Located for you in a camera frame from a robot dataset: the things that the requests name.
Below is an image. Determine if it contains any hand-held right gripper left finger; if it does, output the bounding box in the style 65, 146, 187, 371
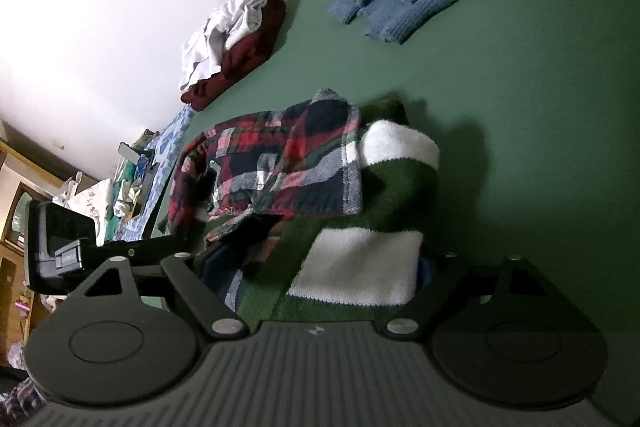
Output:
71, 252, 251, 339

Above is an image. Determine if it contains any assorted clutter pile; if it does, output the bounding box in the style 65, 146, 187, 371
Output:
62, 129, 161, 243

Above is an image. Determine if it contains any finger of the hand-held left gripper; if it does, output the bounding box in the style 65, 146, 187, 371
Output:
94, 234, 198, 268

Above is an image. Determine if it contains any blue checkered cloth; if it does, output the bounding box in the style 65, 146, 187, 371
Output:
112, 105, 197, 243

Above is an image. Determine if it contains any green table mat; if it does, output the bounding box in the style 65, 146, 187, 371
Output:
150, 0, 640, 427

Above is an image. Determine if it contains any plaid patterned cloth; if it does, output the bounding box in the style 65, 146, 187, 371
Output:
0, 377, 48, 427

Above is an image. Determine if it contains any maroon folded cloth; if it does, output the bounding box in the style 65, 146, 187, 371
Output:
180, 0, 287, 112

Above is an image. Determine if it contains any white folded cloth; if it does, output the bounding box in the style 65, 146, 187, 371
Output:
178, 0, 269, 92

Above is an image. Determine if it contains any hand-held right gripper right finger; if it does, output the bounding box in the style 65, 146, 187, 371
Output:
384, 251, 553, 339

